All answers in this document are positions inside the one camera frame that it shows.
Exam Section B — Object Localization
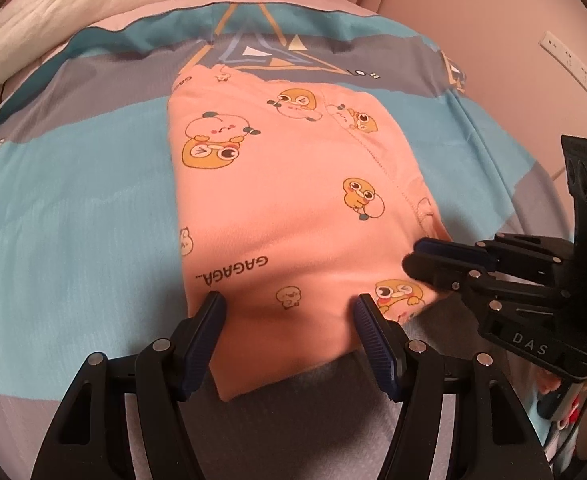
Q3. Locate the pink cartoon print shirt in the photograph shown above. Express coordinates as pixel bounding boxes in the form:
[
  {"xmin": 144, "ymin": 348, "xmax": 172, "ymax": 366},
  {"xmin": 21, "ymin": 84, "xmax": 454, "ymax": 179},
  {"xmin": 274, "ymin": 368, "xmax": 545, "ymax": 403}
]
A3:
[{"xmin": 166, "ymin": 62, "xmax": 450, "ymax": 404}]

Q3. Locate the white folded duvet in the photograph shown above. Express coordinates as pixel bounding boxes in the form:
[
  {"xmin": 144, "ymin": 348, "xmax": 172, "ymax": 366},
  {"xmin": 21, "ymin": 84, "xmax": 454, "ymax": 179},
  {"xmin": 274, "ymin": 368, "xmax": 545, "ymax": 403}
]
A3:
[{"xmin": 0, "ymin": 0, "xmax": 195, "ymax": 104}]

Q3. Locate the blue grey printed blanket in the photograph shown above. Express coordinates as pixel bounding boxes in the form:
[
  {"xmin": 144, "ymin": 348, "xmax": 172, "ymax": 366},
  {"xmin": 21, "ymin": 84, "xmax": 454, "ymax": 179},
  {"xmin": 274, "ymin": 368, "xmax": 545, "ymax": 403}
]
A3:
[{"xmin": 0, "ymin": 0, "xmax": 540, "ymax": 480}]

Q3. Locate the white cable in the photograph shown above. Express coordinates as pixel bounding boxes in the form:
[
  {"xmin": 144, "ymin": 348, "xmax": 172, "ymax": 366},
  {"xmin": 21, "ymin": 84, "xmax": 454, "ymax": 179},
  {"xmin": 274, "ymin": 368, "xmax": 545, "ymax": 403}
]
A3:
[{"xmin": 552, "ymin": 119, "xmax": 587, "ymax": 182}]

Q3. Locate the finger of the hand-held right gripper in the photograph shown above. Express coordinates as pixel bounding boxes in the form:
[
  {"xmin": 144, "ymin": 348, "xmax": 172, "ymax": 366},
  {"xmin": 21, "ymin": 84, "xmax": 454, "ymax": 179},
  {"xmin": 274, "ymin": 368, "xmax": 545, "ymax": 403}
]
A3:
[
  {"xmin": 415, "ymin": 233, "xmax": 577, "ymax": 272},
  {"xmin": 404, "ymin": 253, "xmax": 575, "ymax": 307}
]

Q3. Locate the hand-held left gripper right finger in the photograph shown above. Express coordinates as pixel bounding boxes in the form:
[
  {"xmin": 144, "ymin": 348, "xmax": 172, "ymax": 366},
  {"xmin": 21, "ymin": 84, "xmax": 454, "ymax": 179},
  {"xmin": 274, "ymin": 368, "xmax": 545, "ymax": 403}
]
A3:
[{"xmin": 351, "ymin": 293, "xmax": 555, "ymax": 480}]

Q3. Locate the white power strip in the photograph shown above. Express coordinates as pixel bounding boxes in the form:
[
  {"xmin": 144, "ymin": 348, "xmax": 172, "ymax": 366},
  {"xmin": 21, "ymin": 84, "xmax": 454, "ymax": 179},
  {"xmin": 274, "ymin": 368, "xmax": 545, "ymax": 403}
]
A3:
[{"xmin": 543, "ymin": 31, "xmax": 587, "ymax": 112}]

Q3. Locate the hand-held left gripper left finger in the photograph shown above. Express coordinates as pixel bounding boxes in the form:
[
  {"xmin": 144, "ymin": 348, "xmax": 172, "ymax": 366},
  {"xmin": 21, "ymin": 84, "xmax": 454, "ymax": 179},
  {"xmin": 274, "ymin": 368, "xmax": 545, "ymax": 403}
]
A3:
[{"xmin": 28, "ymin": 291, "xmax": 227, "ymax": 480}]

